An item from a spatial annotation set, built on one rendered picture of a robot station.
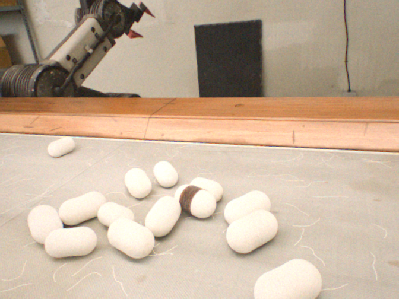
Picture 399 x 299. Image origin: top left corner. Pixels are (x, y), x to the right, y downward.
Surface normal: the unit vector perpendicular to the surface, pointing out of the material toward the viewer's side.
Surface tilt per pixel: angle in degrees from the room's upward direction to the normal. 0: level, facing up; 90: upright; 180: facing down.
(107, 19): 91
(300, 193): 0
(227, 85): 86
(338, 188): 0
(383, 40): 90
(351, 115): 0
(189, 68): 90
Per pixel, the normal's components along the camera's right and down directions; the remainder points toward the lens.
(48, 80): 0.86, 0.11
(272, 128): -0.32, -0.36
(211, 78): -0.33, 0.35
